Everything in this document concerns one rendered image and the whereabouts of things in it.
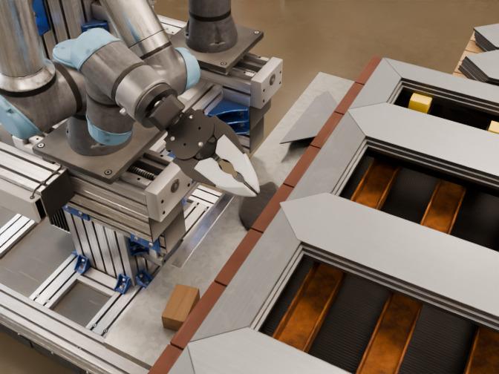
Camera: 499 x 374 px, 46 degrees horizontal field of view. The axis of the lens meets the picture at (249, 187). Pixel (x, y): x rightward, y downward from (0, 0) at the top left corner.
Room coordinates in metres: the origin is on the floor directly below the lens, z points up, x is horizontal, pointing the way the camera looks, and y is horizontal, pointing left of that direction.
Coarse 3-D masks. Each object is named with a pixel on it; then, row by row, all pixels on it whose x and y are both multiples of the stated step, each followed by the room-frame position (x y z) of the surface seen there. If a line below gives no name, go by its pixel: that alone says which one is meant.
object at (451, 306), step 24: (432, 96) 1.53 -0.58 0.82; (456, 96) 1.51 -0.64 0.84; (384, 144) 1.28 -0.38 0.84; (432, 168) 1.20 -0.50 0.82; (456, 168) 1.17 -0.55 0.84; (336, 192) 1.09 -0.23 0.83; (288, 264) 0.85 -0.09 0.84; (336, 264) 0.86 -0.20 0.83; (360, 264) 0.84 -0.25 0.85; (384, 288) 0.80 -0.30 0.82; (408, 288) 0.78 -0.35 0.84; (264, 312) 0.72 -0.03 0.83; (456, 312) 0.72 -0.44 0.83; (480, 312) 0.71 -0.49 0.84
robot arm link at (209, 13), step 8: (192, 0) 1.46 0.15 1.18; (200, 0) 1.45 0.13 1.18; (208, 0) 1.45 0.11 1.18; (216, 0) 1.45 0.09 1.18; (224, 0) 1.46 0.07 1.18; (192, 8) 1.46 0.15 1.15; (200, 8) 1.45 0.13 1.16; (208, 8) 1.45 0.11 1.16; (216, 8) 1.45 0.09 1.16; (224, 8) 1.46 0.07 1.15; (208, 16) 1.44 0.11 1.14
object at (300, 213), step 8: (296, 200) 1.04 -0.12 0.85; (304, 200) 1.04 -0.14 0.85; (312, 200) 1.04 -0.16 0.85; (320, 200) 1.04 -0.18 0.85; (296, 208) 1.01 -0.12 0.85; (304, 208) 1.01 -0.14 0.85; (312, 208) 1.01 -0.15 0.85; (288, 216) 0.99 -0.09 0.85; (296, 216) 0.99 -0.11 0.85; (304, 216) 0.99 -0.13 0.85; (296, 224) 0.96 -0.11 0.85; (304, 224) 0.96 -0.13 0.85; (296, 232) 0.93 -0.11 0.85
